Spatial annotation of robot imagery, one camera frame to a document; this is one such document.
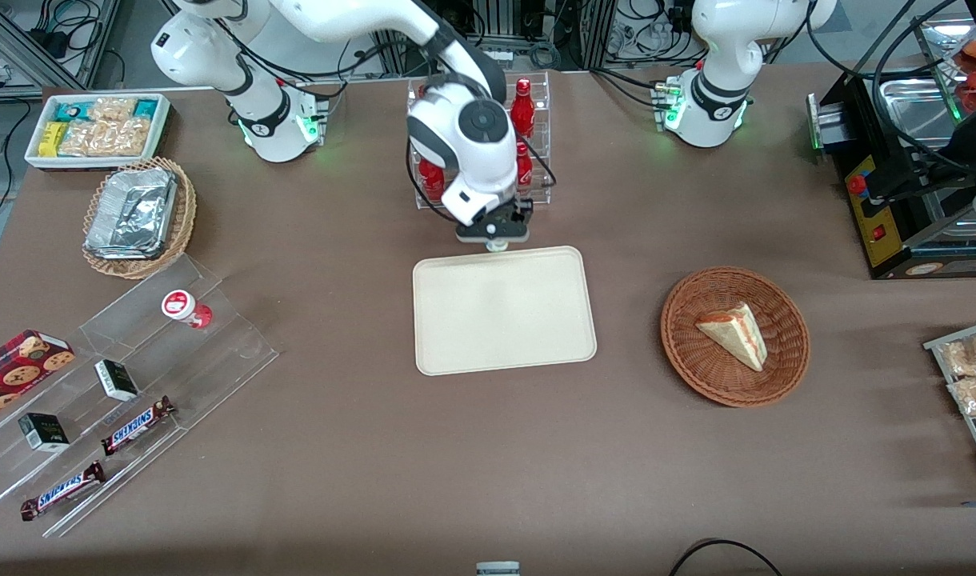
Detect clear bag of crackers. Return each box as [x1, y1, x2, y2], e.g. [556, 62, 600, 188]
[88, 98, 137, 126]
[60, 120, 150, 157]

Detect stacked foil trays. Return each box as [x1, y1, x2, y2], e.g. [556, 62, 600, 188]
[84, 166, 178, 261]

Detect oval wicker basket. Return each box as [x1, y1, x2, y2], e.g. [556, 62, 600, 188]
[82, 156, 198, 279]

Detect clear acrylic stepped shelf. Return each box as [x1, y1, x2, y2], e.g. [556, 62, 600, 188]
[0, 254, 279, 538]

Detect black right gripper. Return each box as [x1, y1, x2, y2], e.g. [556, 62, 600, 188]
[456, 200, 533, 242]

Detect black cable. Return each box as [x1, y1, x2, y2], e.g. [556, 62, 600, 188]
[668, 538, 785, 576]

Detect steel warmer pan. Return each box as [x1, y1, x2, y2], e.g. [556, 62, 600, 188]
[880, 76, 958, 146]

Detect red gum container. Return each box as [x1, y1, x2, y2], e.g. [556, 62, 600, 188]
[162, 290, 214, 330]

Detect wrapped triangle sandwich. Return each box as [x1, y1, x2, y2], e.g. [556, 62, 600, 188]
[694, 302, 769, 373]

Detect round brown wicker basket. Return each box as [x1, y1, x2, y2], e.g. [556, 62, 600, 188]
[660, 266, 811, 409]

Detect white plastic crate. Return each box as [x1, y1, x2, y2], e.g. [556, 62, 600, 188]
[24, 92, 173, 170]

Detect tray of packaged snacks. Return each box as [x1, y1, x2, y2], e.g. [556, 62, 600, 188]
[923, 318, 976, 490]

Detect cream plastic tray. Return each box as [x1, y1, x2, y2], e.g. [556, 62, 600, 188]
[412, 246, 598, 377]

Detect clear acrylic bottle rack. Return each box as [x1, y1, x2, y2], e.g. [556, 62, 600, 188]
[406, 70, 554, 210]

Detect Snickers bar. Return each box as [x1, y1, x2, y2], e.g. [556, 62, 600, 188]
[20, 461, 106, 522]
[101, 396, 177, 457]

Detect black food warmer yellow panel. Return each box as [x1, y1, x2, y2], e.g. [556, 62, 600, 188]
[808, 16, 976, 281]

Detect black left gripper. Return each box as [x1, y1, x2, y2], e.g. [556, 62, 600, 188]
[868, 152, 976, 202]

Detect small black box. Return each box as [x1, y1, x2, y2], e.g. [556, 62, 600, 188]
[18, 413, 70, 453]
[94, 359, 140, 402]

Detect red tartan cookie box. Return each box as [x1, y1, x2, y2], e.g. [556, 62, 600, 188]
[0, 330, 77, 425]

